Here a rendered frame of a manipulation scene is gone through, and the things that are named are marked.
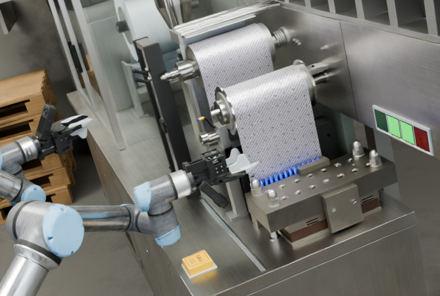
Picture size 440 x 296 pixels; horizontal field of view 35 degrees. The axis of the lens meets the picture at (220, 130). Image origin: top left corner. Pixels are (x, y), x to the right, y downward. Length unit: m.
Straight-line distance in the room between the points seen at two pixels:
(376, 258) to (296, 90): 0.52
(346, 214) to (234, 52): 0.62
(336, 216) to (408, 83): 0.44
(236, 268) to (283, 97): 0.50
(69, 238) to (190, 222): 0.62
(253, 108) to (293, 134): 0.16
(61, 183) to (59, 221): 3.30
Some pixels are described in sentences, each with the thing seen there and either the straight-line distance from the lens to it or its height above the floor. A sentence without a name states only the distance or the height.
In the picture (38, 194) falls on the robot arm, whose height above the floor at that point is 1.13.
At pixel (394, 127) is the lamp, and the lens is 1.85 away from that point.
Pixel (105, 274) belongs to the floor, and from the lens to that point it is 3.98.
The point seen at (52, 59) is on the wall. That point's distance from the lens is 5.76.
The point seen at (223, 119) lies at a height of 1.24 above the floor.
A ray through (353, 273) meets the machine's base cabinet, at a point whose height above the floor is 0.79.
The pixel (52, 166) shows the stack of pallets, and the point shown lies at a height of 0.30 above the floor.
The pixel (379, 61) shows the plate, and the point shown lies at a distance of 1.82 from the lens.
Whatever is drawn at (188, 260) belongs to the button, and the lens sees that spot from 1.98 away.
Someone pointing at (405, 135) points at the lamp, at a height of 1.17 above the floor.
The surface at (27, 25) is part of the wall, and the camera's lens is 5.73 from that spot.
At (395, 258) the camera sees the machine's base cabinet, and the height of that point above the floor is 0.78.
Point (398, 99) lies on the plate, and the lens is 1.80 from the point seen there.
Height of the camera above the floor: 1.90
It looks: 20 degrees down
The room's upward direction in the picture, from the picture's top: 15 degrees counter-clockwise
